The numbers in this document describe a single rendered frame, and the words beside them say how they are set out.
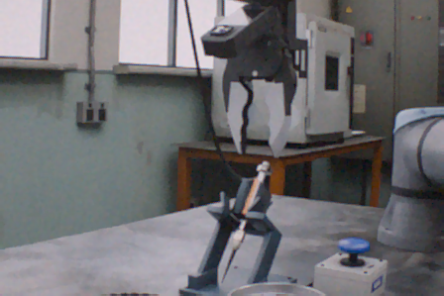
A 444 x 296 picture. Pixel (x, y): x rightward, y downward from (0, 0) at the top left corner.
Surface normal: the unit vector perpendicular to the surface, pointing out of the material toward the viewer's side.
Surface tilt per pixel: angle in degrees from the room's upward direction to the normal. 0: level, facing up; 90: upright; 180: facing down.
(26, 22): 90
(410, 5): 90
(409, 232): 72
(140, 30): 90
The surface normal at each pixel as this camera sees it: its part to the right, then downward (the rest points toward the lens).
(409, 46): -0.62, 0.03
